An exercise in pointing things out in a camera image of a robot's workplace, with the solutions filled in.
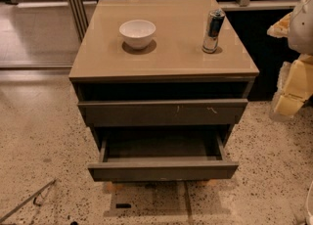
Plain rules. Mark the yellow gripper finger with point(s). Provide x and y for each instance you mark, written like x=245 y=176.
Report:
x=286 y=106

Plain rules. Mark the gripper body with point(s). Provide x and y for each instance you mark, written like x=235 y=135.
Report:
x=302 y=29

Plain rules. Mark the grey drawer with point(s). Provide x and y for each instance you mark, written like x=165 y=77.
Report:
x=171 y=155
x=162 y=113

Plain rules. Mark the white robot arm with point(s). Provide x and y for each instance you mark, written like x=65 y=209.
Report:
x=297 y=27

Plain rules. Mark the tan top drawer cabinet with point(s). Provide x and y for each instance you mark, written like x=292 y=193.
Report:
x=172 y=67

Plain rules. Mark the grey top drawer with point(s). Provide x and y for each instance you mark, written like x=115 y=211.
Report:
x=162 y=113

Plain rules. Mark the silver blue drink can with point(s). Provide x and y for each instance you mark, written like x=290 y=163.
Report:
x=213 y=26

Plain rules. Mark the white ceramic bowl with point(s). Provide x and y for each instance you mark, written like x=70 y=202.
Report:
x=137 y=34

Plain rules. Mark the small black floor object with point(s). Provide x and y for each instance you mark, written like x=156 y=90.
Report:
x=123 y=205

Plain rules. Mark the metal rod on floor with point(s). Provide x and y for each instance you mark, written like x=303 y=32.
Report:
x=27 y=200

